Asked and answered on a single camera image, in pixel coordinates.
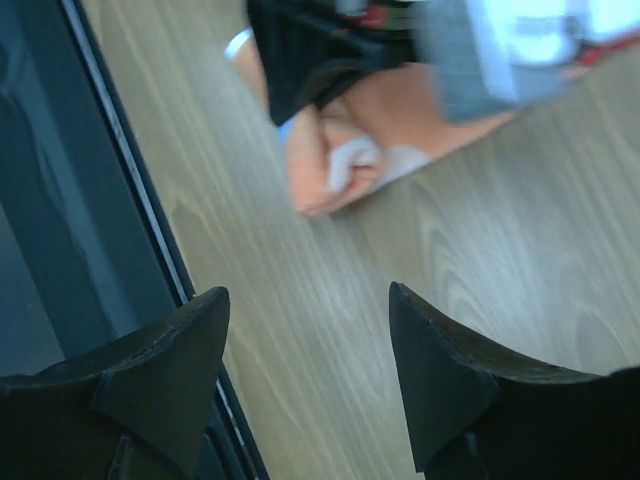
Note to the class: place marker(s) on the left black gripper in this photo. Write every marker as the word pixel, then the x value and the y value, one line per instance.
pixel 313 51

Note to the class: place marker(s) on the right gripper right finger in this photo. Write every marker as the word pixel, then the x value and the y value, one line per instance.
pixel 476 409

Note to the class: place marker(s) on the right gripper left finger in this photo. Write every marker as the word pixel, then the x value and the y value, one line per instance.
pixel 136 408

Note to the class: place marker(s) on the orange polka dot towel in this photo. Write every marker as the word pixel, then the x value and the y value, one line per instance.
pixel 386 126

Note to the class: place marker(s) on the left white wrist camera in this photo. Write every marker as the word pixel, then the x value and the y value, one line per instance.
pixel 470 60

